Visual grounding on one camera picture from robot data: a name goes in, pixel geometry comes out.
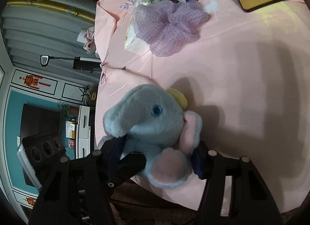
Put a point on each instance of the black stick vacuum cleaner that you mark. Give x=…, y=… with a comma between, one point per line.
x=83, y=63

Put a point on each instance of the yellow and white tissue pack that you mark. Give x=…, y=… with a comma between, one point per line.
x=134, y=43

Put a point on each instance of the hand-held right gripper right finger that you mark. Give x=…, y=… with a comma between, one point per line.
x=198, y=164

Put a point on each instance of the red wall ornament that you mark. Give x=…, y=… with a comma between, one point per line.
x=30, y=80
x=30, y=201

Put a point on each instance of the green potted plant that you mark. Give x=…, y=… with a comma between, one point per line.
x=88, y=96

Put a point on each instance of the black appliance with round dials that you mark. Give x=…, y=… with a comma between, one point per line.
x=43, y=152

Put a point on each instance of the lilac mesh cloth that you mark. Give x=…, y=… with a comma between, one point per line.
x=164, y=28

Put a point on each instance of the white cabinet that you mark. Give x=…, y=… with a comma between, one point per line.
x=83, y=123

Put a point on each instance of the plant in brown pot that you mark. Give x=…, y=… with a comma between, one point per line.
x=72, y=109

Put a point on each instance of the blue elephant plush toy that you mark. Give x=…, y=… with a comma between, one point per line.
x=145, y=123

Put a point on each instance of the pink printed sheet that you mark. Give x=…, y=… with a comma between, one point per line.
x=242, y=82

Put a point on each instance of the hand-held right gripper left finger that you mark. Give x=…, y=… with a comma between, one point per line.
x=115, y=157

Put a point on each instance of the black television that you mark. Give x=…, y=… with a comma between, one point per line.
x=38, y=120

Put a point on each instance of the floral crumpled cloth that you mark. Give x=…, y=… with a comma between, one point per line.
x=90, y=36

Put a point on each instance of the grey and yellow curtain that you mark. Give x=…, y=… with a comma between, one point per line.
x=36, y=28

